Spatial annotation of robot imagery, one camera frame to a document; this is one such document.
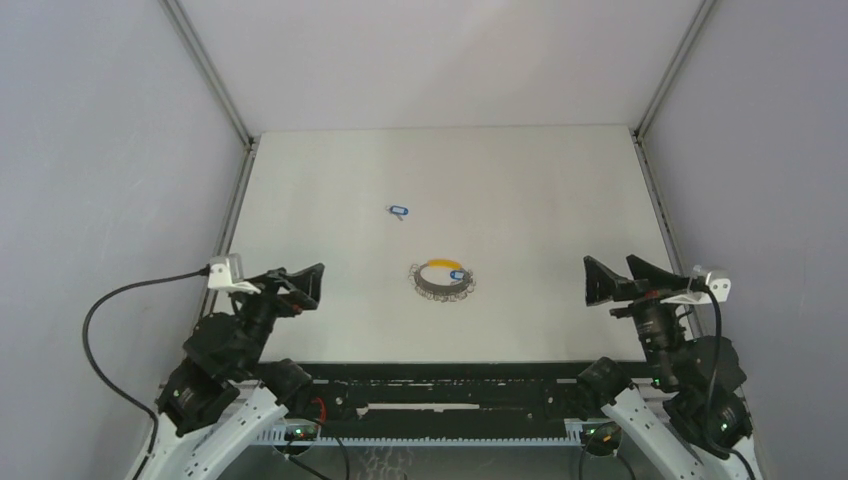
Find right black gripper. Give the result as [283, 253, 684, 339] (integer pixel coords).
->
[584, 254, 690, 387]

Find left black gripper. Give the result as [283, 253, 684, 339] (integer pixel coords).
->
[232, 261, 324, 375]

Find metal keyring with yellow tip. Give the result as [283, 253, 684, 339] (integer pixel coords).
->
[408, 258, 476, 303]

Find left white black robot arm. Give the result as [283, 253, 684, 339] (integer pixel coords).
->
[135, 254, 325, 479]

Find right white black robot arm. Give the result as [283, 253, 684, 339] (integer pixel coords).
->
[571, 255, 762, 479]

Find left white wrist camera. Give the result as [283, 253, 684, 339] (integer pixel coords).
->
[207, 253, 261, 295]

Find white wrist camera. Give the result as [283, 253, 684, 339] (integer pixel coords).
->
[660, 265, 732, 306]
[207, 253, 261, 295]

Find left camera black cable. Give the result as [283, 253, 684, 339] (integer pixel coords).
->
[82, 268, 212, 480]

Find camera black cable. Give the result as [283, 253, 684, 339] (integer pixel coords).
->
[698, 281, 758, 480]
[82, 268, 212, 480]

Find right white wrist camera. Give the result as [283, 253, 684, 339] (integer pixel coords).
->
[660, 265, 732, 306]

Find right camera black cable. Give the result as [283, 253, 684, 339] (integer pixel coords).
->
[698, 281, 758, 480]

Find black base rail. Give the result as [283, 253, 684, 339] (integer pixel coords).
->
[286, 361, 603, 439]

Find left aluminium frame post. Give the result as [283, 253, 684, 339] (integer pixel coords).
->
[158, 0, 256, 150]

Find aluminium frame post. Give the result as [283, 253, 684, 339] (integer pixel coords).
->
[632, 0, 720, 143]
[158, 0, 256, 150]

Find right aluminium frame post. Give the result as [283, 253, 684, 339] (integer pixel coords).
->
[632, 0, 720, 143]

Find white slotted cable duct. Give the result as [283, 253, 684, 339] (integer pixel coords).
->
[251, 429, 584, 447]

